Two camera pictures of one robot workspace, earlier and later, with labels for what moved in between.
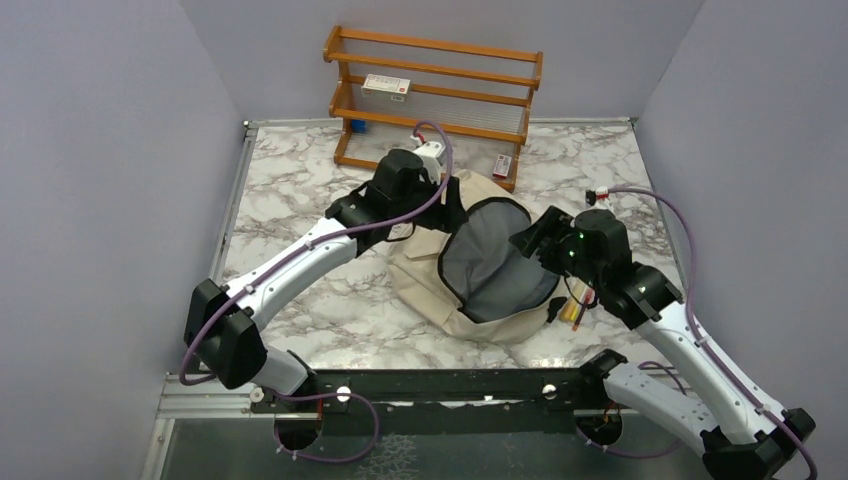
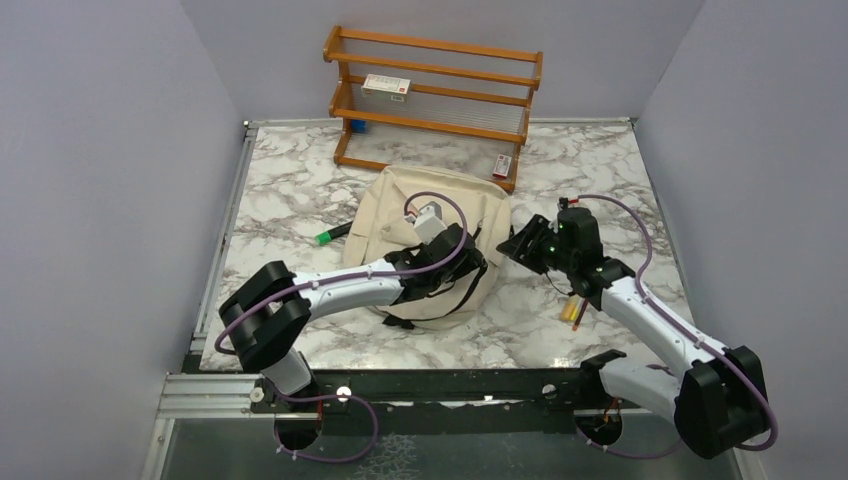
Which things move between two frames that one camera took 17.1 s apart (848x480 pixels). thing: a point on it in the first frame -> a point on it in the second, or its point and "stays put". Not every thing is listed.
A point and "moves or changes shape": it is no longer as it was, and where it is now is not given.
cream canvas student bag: [478, 284] moves or changes shape
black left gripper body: [441, 217] -> [468, 263]
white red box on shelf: [395, 87] stays put
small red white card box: [502, 165] stays put
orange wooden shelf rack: [473, 101] stays put
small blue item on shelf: [358, 126] stays put
